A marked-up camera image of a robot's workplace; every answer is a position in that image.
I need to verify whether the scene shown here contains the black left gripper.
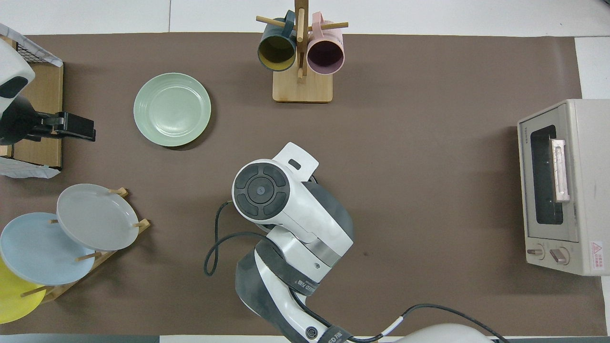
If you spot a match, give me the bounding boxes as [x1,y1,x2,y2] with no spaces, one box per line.
[36,111,96,142]

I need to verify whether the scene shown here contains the light green plate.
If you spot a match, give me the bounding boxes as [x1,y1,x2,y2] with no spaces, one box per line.
[133,72,212,147]

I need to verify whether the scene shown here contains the grey plate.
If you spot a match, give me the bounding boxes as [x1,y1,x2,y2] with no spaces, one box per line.
[56,183,140,252]

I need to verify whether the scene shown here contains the wooden plate rack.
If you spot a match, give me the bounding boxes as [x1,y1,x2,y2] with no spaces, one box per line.
[19,187,152,303]

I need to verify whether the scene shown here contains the light blue plate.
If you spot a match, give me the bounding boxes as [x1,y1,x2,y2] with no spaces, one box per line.
[0,212,96,286]

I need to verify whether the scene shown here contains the yellow plate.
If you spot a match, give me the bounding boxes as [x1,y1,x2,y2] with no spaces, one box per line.
[0,257,47,324]

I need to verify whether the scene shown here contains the brown wooden board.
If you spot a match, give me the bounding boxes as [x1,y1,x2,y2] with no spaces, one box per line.
[13,62,64,170]

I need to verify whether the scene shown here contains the white crumpled plastic sheet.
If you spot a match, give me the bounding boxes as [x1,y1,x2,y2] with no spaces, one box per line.
[0,156,62,180]
[0,23,63,68]

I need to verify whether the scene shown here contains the light wooden board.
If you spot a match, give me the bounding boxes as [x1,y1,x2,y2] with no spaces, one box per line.
[0,36,19,159]

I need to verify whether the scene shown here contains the dark teal mug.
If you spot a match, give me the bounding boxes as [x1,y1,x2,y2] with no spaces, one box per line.
[257,10,297,72]

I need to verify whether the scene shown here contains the wooden mug tree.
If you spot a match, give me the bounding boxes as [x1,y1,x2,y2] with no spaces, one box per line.
[256,0,349,103]

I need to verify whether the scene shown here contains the pink mug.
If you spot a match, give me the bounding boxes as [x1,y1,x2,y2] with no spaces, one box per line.
[306,12,345,76]

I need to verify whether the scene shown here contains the brown table mat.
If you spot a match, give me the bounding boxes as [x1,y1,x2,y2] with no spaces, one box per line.
[0,32,608,336]

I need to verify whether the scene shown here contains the beige toaster oven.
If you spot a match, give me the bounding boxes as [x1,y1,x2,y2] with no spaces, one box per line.
[517,99,610,277]

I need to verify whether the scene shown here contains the black wire basket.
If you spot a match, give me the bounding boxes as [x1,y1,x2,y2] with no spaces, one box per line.
[14,40,55,66]

